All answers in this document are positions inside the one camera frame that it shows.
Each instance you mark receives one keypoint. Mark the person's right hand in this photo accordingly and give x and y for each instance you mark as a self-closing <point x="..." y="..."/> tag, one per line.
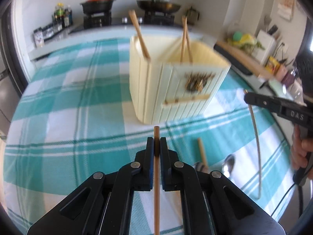
<point x="299" y="150"/>

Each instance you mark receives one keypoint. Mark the black gas stove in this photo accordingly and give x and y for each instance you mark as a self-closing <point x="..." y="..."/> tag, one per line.
<point x="106" y="20"/>

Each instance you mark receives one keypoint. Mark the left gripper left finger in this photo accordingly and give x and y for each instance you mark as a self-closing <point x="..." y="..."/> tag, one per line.
<point x="135" y="176"/>

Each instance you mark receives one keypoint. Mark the cream ribbed utensil holder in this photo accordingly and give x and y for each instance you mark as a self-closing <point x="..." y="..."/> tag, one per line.
<point x="170" y="86"/>

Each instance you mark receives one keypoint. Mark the green yellow sponges in rack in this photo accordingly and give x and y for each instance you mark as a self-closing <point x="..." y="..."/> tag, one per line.
<point x="245" y="41"/>

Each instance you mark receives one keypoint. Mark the large steel spoon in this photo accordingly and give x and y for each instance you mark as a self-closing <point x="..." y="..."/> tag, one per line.
<point x="201" y="167"/>

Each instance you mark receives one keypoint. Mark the teal white checked tablecloth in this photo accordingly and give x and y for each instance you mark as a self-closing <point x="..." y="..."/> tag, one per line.
<point x="76" y="117"/>

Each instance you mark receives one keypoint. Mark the chopstick in holder left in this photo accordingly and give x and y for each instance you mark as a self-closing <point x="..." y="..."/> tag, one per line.
<point x="135" y="23"/>

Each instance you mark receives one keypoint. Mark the chopstick in holder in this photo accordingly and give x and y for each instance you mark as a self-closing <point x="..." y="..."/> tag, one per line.
<point x="185" y="42"/>
<point x="135" y="23"/>

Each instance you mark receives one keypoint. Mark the dark wok pan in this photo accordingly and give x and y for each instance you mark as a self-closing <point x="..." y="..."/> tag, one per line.
<point x="161" y="6"/>

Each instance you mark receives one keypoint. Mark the sauce bottles group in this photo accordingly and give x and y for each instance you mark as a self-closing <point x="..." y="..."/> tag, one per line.
<point x="62" y="17"/>

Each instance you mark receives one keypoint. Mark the curved wooden chopstick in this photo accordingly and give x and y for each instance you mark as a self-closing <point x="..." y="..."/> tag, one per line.
<point x="258" y="152"/>

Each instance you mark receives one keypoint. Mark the wooden cutting board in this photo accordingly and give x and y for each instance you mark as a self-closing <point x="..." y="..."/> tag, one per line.
<point x="242" y="61"/>

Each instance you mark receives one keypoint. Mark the white knife block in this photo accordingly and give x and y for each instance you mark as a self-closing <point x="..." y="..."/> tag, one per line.
<point x="268" y="43"/>

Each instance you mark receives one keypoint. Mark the black pot orange lid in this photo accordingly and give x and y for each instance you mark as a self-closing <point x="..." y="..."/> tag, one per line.
<point x="96" y="6"/>

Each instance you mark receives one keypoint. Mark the chopstick in holder right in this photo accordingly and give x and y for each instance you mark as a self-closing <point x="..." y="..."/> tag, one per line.
<point x="185" y="42"/>

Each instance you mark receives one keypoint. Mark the small steel spoon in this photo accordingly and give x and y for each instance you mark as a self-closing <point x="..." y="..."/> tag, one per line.
<point x="228" y="165"/>

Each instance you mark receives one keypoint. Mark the spice shaker jar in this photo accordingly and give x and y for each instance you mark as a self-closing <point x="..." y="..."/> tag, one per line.
<point x="38" y="37"/>

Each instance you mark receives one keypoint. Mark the wooden chopstick on cloth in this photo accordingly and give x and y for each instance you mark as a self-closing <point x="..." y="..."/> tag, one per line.
<point x="202" y="152"/>

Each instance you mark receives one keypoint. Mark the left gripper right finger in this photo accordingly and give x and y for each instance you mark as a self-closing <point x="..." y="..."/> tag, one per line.
<point x="179" y="176"/>

